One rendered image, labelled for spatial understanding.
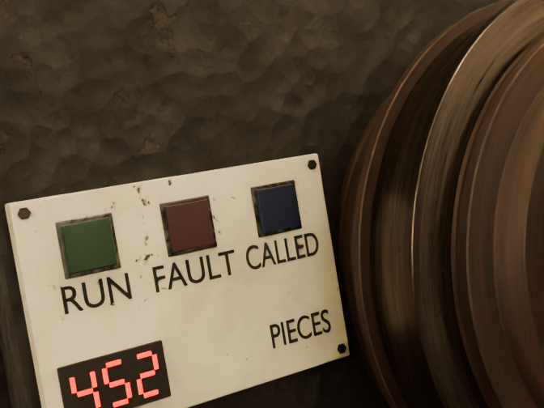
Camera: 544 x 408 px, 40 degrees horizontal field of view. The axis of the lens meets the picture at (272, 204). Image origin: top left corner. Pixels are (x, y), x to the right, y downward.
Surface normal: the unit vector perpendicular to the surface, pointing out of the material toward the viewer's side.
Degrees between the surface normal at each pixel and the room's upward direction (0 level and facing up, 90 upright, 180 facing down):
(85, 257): 90
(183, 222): 90
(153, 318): 90
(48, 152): 90
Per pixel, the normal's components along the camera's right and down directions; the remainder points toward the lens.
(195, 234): 0.47, -0.04
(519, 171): -0.52, -0.36
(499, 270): -0.57, 0.03
